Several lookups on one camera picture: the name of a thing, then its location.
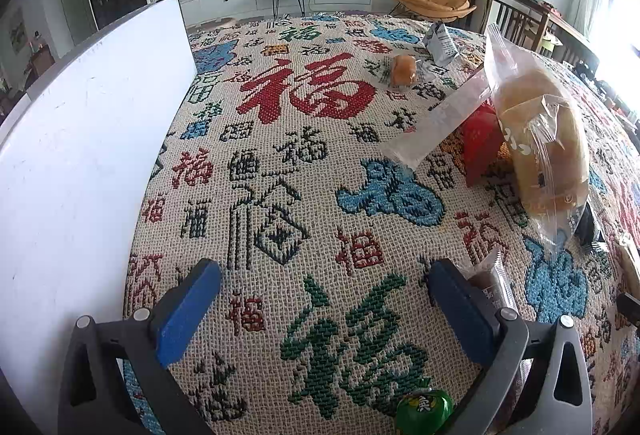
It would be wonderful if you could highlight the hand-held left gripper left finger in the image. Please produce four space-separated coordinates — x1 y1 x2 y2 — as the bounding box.
57 257 222 435

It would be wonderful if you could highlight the small bun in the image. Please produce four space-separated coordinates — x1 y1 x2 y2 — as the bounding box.
389 54 418 89

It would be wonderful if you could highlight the brown snack packet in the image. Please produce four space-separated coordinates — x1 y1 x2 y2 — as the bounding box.
457 247 531 416

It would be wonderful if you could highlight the grey and white snack packet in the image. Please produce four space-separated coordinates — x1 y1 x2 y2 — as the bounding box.
424 22 463 66

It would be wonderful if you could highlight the white board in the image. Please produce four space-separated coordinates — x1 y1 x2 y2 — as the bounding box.
0 0 198 416

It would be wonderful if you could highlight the framed wall painting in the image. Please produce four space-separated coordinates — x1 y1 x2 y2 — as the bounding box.
11 8 27 55

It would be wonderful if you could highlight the bread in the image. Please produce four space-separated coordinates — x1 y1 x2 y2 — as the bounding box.
484 22 591 263

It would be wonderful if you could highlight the black snack packet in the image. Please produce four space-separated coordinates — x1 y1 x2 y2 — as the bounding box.
575 200 611 251

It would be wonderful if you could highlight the brown wooden side cabinet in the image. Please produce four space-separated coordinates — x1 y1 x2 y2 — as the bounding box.
25 44 56 77

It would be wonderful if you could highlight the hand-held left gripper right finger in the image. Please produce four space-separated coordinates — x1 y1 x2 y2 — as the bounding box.
426 257 593 435

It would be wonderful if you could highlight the wooden dining table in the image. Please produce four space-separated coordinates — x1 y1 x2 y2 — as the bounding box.
500 0 601 68

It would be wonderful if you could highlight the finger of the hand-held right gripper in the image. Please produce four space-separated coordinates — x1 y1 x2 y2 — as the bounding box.
616 292 640 317

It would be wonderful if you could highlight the red snack packet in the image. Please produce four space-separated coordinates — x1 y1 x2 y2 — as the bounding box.
460 100 506 188

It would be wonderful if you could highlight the dark wooden chair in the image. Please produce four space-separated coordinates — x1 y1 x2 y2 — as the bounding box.
480 0 551 52

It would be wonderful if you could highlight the long white snack packet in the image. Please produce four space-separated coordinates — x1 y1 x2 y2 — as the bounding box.
380 65 493 171

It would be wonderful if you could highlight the beige snack packet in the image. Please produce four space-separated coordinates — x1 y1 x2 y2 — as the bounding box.
615 235 640 301

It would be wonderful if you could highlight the printed woven blanket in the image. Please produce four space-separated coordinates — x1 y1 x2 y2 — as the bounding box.
122 12 640 435

